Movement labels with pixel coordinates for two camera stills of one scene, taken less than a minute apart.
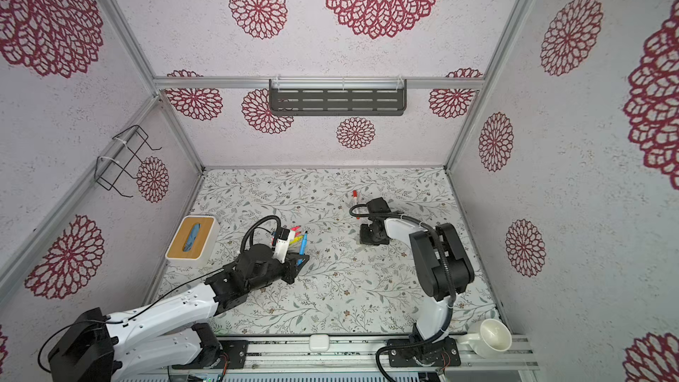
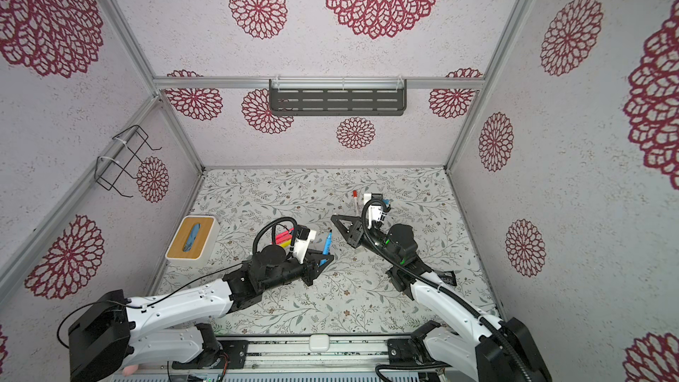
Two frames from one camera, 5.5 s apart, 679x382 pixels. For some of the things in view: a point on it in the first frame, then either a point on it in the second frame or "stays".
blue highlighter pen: x=302 y=246 → x=328 y=243
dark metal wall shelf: x=338 y=96 stays
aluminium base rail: x=356 y=355 stays
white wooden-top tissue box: x=193 y=242 stays
